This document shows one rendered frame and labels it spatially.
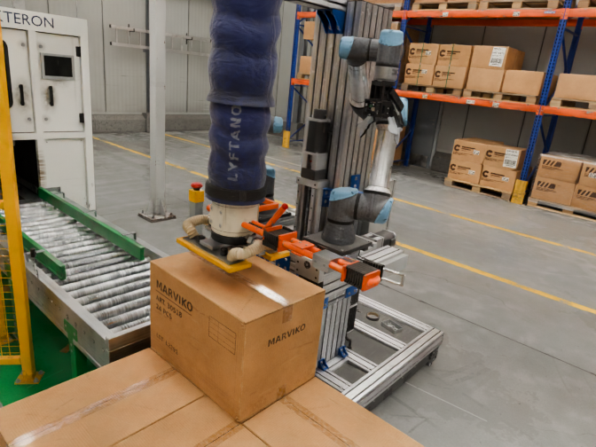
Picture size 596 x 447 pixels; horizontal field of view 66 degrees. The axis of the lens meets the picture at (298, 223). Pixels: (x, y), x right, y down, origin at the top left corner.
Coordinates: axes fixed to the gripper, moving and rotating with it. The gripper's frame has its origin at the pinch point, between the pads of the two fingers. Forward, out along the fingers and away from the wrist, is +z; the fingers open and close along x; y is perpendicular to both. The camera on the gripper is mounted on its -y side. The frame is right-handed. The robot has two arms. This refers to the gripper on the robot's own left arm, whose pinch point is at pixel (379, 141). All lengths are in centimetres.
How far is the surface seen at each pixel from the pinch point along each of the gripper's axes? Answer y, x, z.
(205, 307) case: 48, -31, 62
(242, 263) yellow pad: 38, -24, 45
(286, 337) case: 29, -9, 71
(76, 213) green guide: 6, -237, 91
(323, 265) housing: 34.6, 8.1, 34.9
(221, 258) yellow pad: 42, -31, 45
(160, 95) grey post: -136, -357, 16
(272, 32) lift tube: 28, -28, -31
